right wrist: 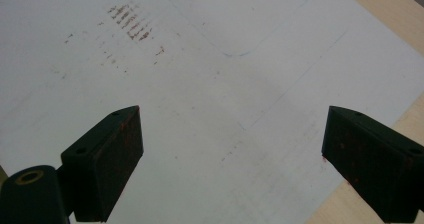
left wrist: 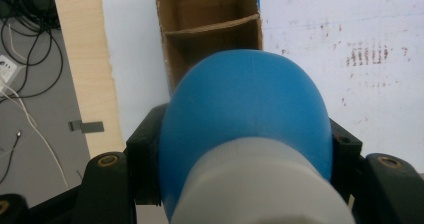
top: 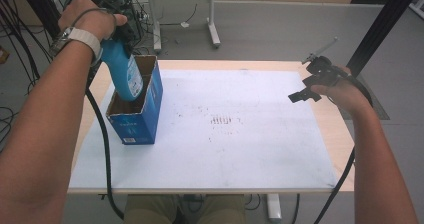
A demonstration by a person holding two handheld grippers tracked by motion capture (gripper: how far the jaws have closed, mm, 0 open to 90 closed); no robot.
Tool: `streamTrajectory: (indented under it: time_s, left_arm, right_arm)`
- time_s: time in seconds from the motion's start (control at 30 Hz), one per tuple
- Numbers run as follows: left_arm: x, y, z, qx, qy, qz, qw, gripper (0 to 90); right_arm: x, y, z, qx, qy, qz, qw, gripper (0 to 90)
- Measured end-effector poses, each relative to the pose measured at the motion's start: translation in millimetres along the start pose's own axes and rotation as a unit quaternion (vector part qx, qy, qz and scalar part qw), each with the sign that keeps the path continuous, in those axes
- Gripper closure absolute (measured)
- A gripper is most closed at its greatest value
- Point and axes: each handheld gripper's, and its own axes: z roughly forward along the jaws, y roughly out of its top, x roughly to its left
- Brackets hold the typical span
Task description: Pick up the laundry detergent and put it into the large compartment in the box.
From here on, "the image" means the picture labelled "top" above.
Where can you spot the black metal frame post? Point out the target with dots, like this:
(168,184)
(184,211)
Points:
(40,7)
(380,27)

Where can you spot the white wrist watch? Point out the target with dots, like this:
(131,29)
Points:
(83,40)

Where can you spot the white table mat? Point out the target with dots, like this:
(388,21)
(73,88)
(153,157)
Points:
(250,150)

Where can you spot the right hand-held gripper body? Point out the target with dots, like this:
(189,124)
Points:
(323,71)

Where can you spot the person's right hand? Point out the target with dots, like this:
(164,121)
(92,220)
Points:
(345,94)

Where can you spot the person's leg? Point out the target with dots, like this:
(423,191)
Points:
(225,210)
(151,210)

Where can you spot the blue cardboard box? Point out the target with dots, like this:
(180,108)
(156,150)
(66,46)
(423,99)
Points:
(136,127)

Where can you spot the black computer tower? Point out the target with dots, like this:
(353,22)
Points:
(135,7)

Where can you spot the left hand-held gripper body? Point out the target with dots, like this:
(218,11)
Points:
(103,2)

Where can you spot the person's left hand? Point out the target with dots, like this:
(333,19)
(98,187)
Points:
(90,19)

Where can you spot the person's right leg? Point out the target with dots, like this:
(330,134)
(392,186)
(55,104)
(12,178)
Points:
(225,210)

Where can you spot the blue bottle with white cap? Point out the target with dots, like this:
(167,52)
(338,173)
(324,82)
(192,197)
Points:
(123,74)

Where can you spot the person's left leg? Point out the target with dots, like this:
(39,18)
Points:
(151,210)

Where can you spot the white frame desk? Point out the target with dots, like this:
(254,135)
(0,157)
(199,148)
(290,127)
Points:
(211,14)

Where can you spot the white power plug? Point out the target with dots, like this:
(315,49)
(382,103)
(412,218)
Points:
(184,24)

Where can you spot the white table leg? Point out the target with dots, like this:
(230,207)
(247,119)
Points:
(274,207)

